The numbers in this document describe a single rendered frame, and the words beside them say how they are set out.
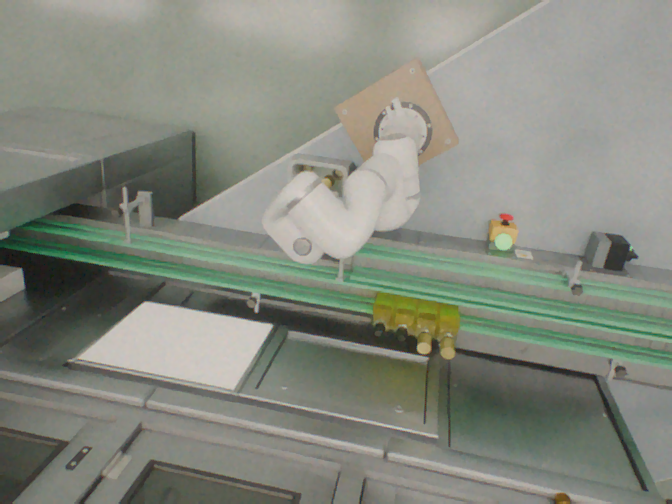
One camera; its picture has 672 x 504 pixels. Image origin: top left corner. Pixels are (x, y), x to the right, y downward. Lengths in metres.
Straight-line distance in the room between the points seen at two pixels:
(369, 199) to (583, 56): 0.81
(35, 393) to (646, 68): 1.65
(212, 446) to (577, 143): 1.19
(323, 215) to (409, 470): 0.58
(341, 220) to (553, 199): 0.83
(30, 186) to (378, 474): 1.16
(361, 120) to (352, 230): 0.58
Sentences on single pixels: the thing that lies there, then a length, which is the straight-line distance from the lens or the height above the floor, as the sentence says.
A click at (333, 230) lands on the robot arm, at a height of 1.43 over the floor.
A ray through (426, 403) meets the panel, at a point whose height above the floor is 1.21.
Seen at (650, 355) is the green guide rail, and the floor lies 0.92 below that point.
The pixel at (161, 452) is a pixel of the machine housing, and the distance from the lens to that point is 1.24.
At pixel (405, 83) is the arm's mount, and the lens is 1.43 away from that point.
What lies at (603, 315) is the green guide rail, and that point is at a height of 0.93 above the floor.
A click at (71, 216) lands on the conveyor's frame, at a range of 1.87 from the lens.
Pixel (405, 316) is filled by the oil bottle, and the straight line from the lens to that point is 1.37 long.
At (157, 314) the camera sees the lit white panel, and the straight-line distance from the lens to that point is 1.62.
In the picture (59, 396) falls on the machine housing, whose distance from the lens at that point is 1.40.
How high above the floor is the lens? 2.28
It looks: 65 degrees down
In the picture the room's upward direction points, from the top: 153 degrees counter-clockwise
